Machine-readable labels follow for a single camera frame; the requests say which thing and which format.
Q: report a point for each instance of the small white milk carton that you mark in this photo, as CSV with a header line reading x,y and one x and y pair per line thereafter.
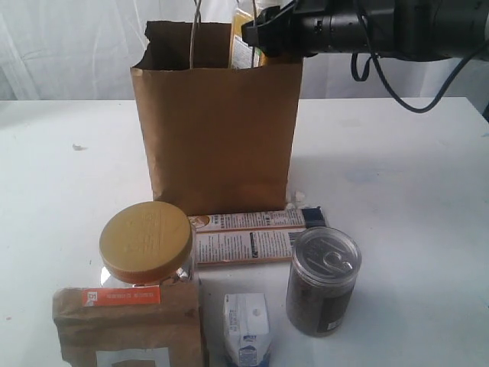
x,y
246,329

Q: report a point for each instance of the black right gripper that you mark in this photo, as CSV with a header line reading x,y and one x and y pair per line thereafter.
x,y
304,27

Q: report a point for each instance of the white backdrop curtain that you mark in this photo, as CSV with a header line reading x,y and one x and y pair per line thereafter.
x,y
85,49

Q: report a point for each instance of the white crumpled paper bits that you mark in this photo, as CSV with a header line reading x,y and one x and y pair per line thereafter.
x,y
296,200

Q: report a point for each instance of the clear can dark seeds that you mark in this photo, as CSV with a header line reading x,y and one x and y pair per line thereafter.
x,y
323,270

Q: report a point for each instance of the brown kraft pouch orange label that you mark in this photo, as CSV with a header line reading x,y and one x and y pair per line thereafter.
x,y
167,332

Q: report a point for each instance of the clear nut jar gold lid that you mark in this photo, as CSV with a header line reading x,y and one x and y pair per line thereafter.
x,y
149,243

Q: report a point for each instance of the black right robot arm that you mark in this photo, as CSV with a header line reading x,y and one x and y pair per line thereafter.
x,y
419,31

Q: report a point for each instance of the yellow grain bottle white cap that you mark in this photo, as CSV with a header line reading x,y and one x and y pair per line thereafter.
x,y
241,55

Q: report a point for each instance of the brown paper shopping bag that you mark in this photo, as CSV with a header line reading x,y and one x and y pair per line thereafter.
x,y
217,140

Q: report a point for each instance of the dark blue noodle package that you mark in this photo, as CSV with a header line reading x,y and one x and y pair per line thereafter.
x,y
251,238

